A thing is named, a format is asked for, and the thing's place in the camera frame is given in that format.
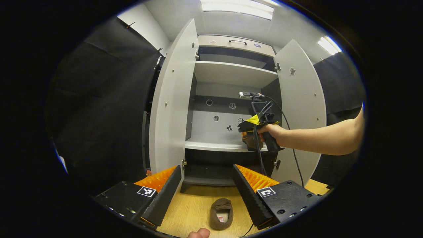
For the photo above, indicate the white shoe cabinet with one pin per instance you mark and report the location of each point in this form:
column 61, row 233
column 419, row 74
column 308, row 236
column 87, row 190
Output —
column 231, row 74

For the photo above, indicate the white shoe cabinet door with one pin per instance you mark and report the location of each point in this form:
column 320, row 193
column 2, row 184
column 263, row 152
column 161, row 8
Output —
column 304, row 99
column 172, row 109

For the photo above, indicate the ceiling light panel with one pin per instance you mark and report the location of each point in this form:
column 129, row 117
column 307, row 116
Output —
column 328, row 45
column 238, row 7

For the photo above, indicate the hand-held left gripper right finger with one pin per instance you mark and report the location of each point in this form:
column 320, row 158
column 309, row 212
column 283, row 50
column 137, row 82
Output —
column 251, row 195

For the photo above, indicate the black backdrop cloth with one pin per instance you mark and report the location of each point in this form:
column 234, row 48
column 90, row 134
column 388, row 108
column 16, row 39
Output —
column 99, row 109
column 340, row 89

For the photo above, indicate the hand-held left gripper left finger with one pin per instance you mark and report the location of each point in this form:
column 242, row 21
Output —
column 165, row 195

